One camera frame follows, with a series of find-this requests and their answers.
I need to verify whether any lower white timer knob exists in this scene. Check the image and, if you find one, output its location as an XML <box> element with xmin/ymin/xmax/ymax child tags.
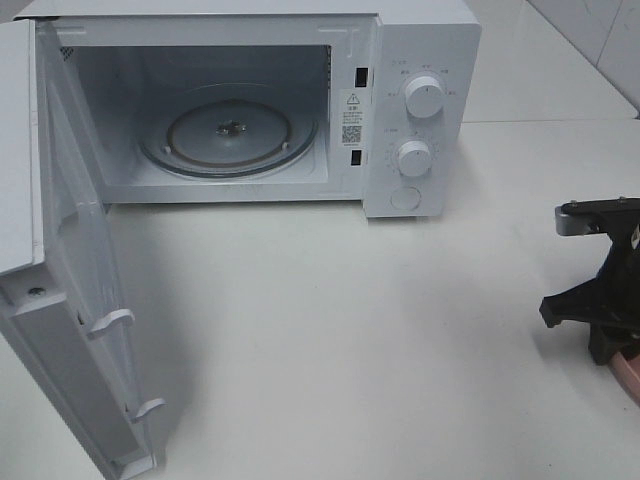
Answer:
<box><xmin>396</xmin><ymin>140</ymin><xmax>433</xmax><ymax>178</ymax></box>

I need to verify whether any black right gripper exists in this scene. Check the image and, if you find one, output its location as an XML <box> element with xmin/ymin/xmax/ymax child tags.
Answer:
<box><xmin>539</xmin><ymin>225</ymin><xmax>639</xmax><ymax>365</ymax></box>

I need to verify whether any upper white power knob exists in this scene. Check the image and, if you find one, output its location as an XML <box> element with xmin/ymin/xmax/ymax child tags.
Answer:
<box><xmin>404</xmin><ymin>72</ymin><xmax>445</xmax><ymax>119</ymax></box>

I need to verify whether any white microwave oven body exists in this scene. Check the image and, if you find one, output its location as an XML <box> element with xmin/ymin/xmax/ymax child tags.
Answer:
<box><xmin>10</xmin><ymin>1</ymin><xmax>481</xmax><ymax>218</ymax></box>

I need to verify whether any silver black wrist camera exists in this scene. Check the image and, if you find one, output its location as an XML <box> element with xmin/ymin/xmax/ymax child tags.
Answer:
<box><xmin>554</xmin><ymin>197</ymin><xmax>639</xmax><ymax>250</ymax></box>

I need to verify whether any pink round plate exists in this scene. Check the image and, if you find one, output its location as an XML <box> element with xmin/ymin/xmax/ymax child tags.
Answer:
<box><xmin>610</xmin><ymin>352</ymin><xmax>640</xmax><ymax>404</ymax></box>

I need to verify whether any round white door button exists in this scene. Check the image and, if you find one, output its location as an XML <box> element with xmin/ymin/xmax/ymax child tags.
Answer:
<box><xmin>390</xmin><ymin>187</ymin><xmax>421</xmax><ymax>211</ymax></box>

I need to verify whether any glass microwave turntable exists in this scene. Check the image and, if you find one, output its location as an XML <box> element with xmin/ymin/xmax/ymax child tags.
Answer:
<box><xmin>138</xmin><ymin>83</ymin><xmax>327</xmax><ymax>180</ymax></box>

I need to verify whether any white microwave door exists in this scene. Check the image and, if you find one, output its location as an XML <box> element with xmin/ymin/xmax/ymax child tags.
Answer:
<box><xmin>1</xmin><ymin>19</ymin><xmax>163</xmax><ymax>479</ymax></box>

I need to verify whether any white warning label sticker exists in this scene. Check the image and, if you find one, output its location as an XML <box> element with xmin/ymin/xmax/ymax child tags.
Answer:
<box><xmin>339</xmin><ymin>89</ymin><xmax>366</xmax><ymax>146</ymax></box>

